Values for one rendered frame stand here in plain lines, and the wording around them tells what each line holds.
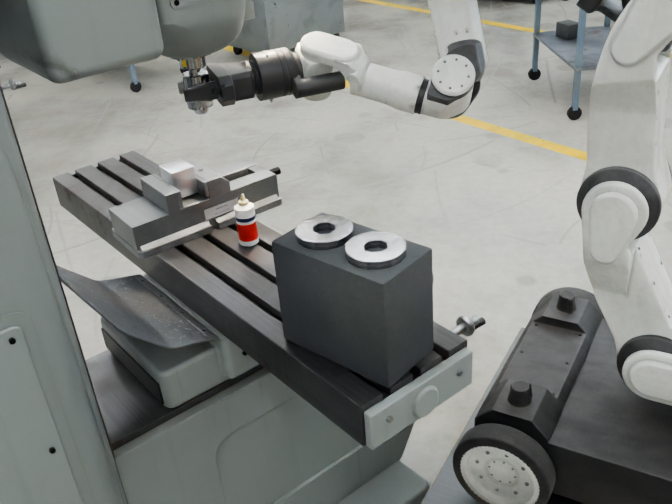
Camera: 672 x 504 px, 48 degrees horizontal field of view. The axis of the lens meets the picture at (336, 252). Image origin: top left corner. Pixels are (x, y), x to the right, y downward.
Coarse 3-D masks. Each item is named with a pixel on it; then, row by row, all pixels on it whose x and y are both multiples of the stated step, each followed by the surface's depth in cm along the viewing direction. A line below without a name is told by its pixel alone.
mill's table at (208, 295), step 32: (128, 160) 200; (64, 192) 190; (96, 192) 183; (128, 192) 182; (96, 224) 179; (128, 256) 169; (160, 256) 154; (192, 256) 157; (224, 256) 152; (256, 256) 151; (192, 288) 146; (224, 288) 142; (256, 288) 141; (224, 320) 139; (256, 320) 132; (256, 352) 133; (288, 352) 124; (448, 352) 121; (288, 384) 128; (320, 384) 118; (352, 384) 115; (416, 384) 116; (448, 384) 121; (352, 416) 114; (384, 416) 113; (416, 416) 118
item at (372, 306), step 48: (288, 240) 117; (336, 240) 113; (384, 240) 112; (288, 288) 120; (336, 288) 112; (384, 288) 105; (432, 288) 115; (288, 336) 126; (336, 336) 117; (384, 336) 109; (432, 336) 120; (384, 384) 114
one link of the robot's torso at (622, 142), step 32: (640, 0) 115; (640, 32) 117; (608, 64) 122; (640, 64) 120; (608, 96) 126; (640, 96) 124; (608, 128) 130; (640, 128) 128; (608, 160) 133; (640, 160) 130
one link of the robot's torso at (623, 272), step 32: (608, 192) 131; (640, 192) 130; (608, 224) 133; (640, 224) 131; (608, 256) 136; (640, 256) 139; (608, 288) 144; (640, 288) 142; (608, 320) 148; (640, 320) 145
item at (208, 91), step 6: (204, 84) 135; (210, 84) 136; (216, 84) 136; (186, 90) 135; (192, 90) 135; (198, 90) 135; (204, 90) 136; (210, 90) 136; (216, 90) 136; (186, 96) 135; (192, 96) 135; (198, 96) 136; (204, 96) 136; (210, 96) 136; (216, 96) 137
